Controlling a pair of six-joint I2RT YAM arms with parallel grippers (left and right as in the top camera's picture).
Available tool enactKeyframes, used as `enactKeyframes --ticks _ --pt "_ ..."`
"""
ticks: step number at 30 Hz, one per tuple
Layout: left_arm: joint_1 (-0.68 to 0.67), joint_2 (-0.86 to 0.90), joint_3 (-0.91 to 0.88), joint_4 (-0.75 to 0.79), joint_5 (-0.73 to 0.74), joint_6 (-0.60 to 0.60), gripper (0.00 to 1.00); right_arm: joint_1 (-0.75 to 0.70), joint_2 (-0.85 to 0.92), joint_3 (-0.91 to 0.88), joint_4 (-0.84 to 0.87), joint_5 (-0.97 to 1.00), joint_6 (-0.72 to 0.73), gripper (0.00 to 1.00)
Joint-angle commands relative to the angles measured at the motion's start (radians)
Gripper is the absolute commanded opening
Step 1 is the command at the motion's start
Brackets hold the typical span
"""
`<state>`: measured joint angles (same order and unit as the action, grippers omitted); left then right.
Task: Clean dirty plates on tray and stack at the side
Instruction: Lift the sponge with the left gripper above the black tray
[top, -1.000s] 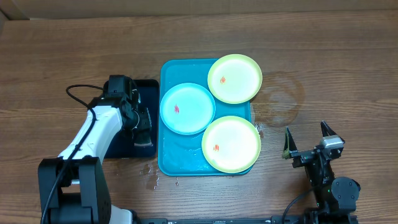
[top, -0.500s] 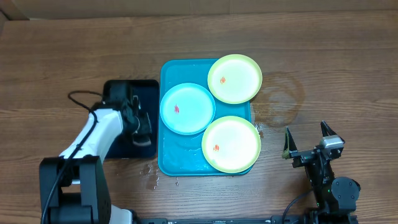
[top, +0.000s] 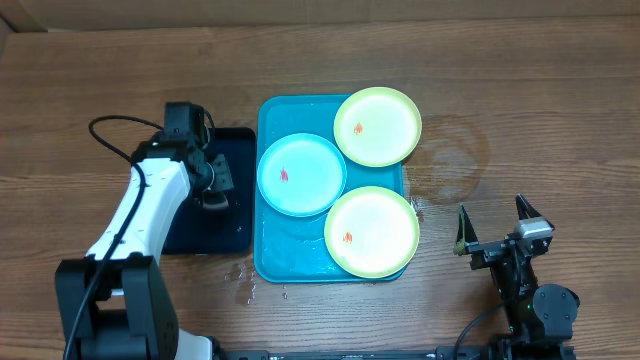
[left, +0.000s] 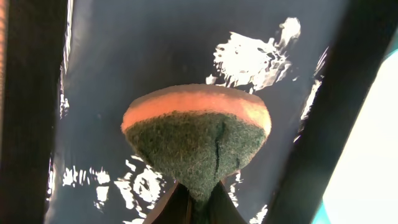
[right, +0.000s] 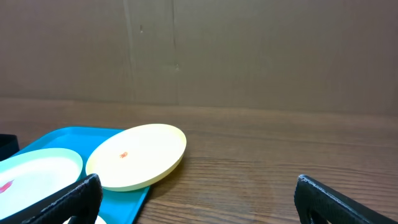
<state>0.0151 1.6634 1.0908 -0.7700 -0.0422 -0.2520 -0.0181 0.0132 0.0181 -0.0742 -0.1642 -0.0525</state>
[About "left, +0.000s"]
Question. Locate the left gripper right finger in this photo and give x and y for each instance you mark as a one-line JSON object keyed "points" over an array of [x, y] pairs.
{"points": [[221, 209]]}

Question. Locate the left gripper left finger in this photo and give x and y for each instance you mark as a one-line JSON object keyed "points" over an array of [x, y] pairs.
{"points": [[174, 207]]}

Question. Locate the light blue plate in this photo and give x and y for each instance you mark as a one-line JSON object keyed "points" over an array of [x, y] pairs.
{"points": [[367, 146]]}

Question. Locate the black water tray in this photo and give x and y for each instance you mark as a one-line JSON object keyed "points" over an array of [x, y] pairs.
{"points": [[69, 70]]}

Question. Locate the green and orange sponge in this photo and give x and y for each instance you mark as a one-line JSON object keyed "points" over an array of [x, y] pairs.
{"points": [[197, 133]]}

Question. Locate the teal plastic tray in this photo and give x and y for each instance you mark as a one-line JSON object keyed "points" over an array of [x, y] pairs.
{"points": [[320, 214]]}

